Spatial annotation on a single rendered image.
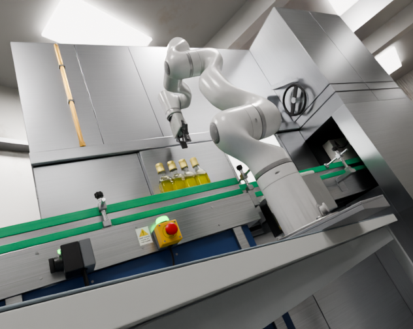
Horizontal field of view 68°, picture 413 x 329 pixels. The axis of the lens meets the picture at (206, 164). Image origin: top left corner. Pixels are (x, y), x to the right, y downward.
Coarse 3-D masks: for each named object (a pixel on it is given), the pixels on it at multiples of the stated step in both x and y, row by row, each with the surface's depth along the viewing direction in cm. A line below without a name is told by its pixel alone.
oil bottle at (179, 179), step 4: (172, 176) 137; (176, 176) 136; (180, 176) 136; (176, 180) 135; (180, 180) 135; (184, 180) 136; (176, 184) 134; (180, 184) 134; (184, 184) 135; (176, 188) 133; (180, 188) 133
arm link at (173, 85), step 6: (168, 78) 140; (168, 84) 143; (174, 84) 142; (180, 84) 145; (186, 84) 155; (168, 90) 147; (174, 90) 146; (180, 90) 148; (186, 90) 151; (180, 96) 161; (186, 96) 155; (186, 102) 160; (180, 108) 162
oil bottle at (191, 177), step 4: (188, 172) 140; (192, 172) 140; (184, 176) 138; (188, 176) 138; (192, 176) 139; (196, 176) 140; (188, 180) 137; (192, 180) 138; (196, 180) 138; (188, 184) 136; (192, 184) 137; (196, 184) 137
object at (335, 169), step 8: (352, 160) 185; (360, 160) 188; (312, 168) 168; (320, 168) 170; (328, 168) 173; (336, 168) 176; (352, 168) 180; (360, 168) 183; (320, 176) 167; (328, 176) 169; (240, 184) 145; (256, 184) 148; (256, 192) 146
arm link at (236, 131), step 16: (224, 112) 91; (240, 112) 91; (256, 112) 92; (224, 128) 88; (240, 128) 88; (256, 128) 91; (224, 144) 91; (240, 144) 88; (256, 144) 87; (272, 144) 88; (240, 160) 93; (256, 160) 88; (272, 160) 86; (288, 160) 87; (256, 176) 89
